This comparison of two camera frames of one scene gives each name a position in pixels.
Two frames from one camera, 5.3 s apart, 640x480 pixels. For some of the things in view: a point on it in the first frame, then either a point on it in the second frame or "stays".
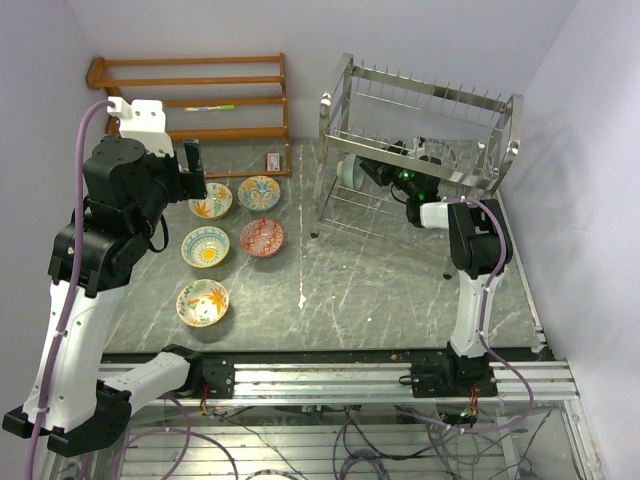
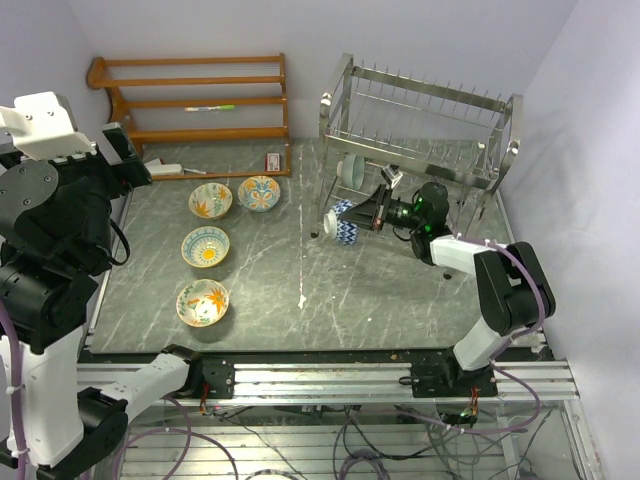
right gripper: (379, 171) -> (366, 213)
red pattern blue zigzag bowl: (261, 238) -> (345, 232)
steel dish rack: (471, 140) stays
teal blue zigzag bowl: (350, 171) stays
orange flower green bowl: (202, 303) stays
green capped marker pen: (204, 108) stays
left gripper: (190, 183) -> (129, 170)
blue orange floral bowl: (259, 193) stays
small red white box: (272, 162) stays
